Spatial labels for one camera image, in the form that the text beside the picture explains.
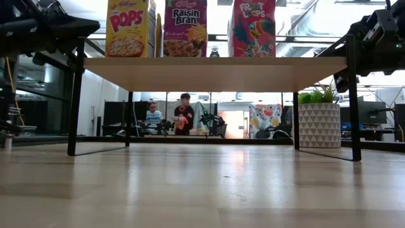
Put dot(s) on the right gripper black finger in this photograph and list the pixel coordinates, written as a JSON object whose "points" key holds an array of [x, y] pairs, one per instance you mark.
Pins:
{"points": [[341, 80]]}

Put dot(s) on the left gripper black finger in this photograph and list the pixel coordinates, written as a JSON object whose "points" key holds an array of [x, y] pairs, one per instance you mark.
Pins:
{"points": [[79, 28]]}

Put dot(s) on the yellow Corn Pops cereal box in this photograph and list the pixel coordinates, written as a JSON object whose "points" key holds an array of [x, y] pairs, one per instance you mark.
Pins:
{"points": [[159, 38], [126, 31]]}

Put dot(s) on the red Froot Loops cereal box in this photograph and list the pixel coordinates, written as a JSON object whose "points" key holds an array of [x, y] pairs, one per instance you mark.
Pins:
{"points": [[253, 28]]}

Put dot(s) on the purple Raisin Bran cereal box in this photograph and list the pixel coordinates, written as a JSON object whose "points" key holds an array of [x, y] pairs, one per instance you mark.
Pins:
{"points": [[185, 28]]}

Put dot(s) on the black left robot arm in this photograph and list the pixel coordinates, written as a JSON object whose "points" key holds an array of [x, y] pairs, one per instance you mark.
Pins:
{"points": [[12, 9]]}

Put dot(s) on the black background robot arm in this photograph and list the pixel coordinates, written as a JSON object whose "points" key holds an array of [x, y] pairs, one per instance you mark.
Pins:
{"points": [[212, 122]]}

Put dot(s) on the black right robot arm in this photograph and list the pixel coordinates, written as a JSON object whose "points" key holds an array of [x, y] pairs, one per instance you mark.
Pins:
{"points": [[400, 4]]}

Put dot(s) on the wooden shelf with black legs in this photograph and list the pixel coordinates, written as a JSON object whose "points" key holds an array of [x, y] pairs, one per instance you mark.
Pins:
{"points": [[209, 74]]}

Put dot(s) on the black computer monitor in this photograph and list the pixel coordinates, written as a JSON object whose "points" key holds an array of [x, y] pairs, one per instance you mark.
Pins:
{"points": [[370, 112], [114, 115]]}

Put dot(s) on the green plant in patterned pot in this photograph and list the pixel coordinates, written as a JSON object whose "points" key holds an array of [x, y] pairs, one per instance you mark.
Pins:
{"points": [[318, 126]]}

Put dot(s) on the black office chair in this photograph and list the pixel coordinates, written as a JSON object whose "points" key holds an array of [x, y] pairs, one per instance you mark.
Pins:
{"points": [[280, 135]]}

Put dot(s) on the colourful floral cloth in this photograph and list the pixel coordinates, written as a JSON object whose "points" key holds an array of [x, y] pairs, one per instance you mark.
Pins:
{"points": [[262, 120]]}

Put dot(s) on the small white cylinder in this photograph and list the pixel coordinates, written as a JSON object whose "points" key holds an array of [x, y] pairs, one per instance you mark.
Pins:
{"points": [[8, 144]]}

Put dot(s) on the person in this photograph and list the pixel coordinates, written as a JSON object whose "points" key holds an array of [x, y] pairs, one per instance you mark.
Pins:
{"points": [[154, 116], [184, 115]]}

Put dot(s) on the pale orange board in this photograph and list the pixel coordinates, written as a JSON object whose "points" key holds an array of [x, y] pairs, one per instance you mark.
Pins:
{"points": [[231, 123]]}

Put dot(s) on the grey hanging cloth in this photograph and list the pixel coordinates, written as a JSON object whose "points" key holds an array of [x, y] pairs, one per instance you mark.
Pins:
{"points": [[199, 114]]}

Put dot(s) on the black aluminium rig frame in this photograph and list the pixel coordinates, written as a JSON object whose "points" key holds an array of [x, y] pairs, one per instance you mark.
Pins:
{"points": [[221, 141]]}

